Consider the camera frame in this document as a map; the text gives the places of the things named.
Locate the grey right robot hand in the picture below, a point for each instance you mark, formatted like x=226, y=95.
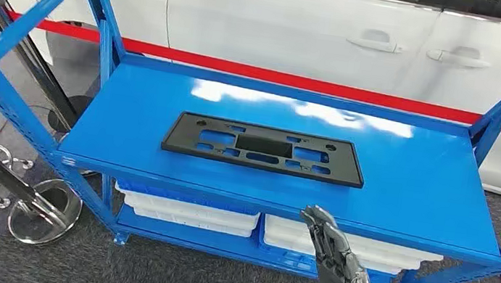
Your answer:
x=344, y=279

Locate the black plastic plate frame part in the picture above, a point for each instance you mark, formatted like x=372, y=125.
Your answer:
x=180, y=138

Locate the blue metal shelf rack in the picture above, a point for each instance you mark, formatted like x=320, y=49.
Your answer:
x=419, y=182

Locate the blue plastic crate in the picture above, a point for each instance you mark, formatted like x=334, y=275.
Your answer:
x=297, y=264
x=175, y=196

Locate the white plastic bin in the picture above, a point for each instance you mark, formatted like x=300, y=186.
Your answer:
x=283, y=227
x=280, y=244
x=191, y=224
x=188, y=211

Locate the red barrier belt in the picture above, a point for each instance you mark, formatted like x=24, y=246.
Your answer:
x=288, y=78

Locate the white car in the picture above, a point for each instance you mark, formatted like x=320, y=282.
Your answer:
x=294, y=30

